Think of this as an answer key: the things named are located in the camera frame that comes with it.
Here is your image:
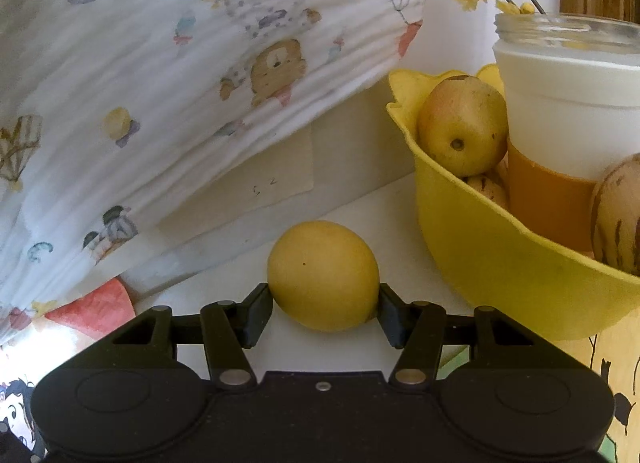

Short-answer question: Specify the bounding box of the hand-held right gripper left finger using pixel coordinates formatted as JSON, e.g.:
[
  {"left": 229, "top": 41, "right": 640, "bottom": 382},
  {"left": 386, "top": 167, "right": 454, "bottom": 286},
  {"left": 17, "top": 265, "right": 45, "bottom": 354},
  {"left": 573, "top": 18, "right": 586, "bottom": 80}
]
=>
[{"left": 112, "top": 282, "right": 275, "bottom": 390}]

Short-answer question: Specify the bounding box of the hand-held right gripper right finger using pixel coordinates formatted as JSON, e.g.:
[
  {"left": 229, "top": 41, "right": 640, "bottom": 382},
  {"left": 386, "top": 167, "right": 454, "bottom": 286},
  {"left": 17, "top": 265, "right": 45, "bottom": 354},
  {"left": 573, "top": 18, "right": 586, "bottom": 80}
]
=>
[{"left": 377, "top": 283, "right": 533, "bottom": 386}]

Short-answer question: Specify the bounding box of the yellow round fruit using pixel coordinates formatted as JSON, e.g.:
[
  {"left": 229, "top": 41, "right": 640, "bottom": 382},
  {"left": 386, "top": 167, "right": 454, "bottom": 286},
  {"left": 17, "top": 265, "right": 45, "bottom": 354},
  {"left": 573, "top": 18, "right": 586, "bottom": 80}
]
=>
[{"left": 266, "top": 220, "right": 381, "bottom": 333}]

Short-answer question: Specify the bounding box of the yellow plastic bowl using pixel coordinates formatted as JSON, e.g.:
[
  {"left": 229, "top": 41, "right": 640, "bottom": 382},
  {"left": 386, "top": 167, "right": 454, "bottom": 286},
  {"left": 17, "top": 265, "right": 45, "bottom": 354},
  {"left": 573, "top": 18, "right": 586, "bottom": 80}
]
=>
[{"left": 386, "top": 64, "right": 640, "bottom": 341}]

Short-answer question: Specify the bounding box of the striped pepino melon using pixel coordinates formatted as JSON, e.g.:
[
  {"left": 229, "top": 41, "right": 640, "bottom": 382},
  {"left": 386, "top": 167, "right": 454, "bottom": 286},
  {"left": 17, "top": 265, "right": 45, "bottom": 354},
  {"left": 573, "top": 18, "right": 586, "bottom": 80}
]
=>
[
  {"left": 590, "top": 153, "right": 640, "bottom": 276},
  {"left": 462, "top": 170, "right": 510, "bottom": 211}
]

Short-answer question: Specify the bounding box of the colourful cartoon table mat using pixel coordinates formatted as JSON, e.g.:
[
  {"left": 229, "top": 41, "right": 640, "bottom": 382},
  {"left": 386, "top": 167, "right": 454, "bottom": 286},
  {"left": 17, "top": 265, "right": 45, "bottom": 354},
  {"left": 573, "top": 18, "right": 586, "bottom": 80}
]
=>
[{"left": 0, "top": 277, "right": 640, "bottom": 463}]

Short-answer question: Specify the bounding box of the yellow pear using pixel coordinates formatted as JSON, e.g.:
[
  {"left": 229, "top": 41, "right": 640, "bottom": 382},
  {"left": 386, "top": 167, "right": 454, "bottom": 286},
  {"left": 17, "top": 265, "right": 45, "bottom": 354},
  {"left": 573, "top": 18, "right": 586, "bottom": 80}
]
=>
[{"left": 417, "top": 74, "right": 510, "bottom": 178}]

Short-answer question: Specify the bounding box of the white cartoon printed blanket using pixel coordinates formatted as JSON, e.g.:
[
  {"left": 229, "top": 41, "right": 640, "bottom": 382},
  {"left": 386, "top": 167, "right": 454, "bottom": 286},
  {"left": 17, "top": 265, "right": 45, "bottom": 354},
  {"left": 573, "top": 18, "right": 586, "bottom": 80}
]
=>
[{"left": 0, "top": 0, "right": 436, "bottom": 344}]

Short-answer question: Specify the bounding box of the white glass jar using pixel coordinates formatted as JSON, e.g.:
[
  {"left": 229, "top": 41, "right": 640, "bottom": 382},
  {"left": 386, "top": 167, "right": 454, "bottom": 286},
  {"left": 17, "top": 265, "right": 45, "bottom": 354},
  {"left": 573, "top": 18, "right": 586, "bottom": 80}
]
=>
[{"left": 492, "top": 12, "right": 640, "bottom": 256}]

